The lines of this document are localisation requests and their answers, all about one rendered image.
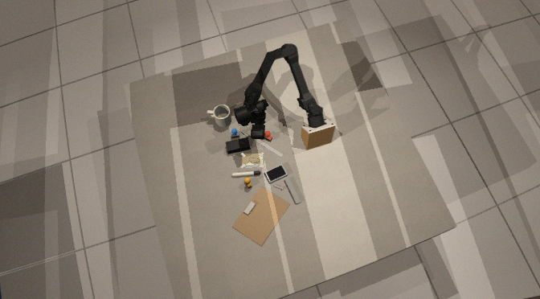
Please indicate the white mug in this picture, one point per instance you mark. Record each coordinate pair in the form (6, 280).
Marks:
(221, 115)

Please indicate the pale beige flat bar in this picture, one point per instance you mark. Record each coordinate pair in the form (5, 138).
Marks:
(269, 147)

